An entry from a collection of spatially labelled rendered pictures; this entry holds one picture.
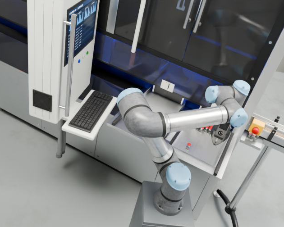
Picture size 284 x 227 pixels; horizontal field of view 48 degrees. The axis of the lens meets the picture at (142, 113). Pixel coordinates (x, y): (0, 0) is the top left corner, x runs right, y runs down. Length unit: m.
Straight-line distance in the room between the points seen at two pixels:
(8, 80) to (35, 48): 1.24
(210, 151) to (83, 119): 0.76
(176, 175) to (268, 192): 1.82
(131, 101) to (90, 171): 1.58
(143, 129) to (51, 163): 1.70
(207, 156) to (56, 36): 1.01
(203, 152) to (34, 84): 1.00
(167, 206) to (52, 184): 1.28
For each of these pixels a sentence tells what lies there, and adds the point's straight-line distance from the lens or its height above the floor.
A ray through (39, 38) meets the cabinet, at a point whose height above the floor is 1.32.
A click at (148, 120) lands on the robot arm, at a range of 1.17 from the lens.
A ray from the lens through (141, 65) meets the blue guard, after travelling 2.05.
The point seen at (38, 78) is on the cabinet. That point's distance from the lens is 1.79.
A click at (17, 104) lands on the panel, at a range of 2.99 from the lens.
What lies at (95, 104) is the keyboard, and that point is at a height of 0.83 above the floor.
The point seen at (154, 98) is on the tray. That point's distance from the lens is 2.13.
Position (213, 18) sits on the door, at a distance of 1.81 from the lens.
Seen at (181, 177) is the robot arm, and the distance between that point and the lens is 1.48.
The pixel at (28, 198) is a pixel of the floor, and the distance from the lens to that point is 2.58.
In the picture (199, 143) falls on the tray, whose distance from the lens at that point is 1.90.
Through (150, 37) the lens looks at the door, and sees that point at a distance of 1.97.
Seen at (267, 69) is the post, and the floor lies 1.36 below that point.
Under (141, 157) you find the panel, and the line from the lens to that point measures 2.45.
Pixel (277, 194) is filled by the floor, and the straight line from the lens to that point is 3.23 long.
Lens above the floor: 2.07
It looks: 37 degrees down
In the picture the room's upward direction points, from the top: 14 degrees clockwise
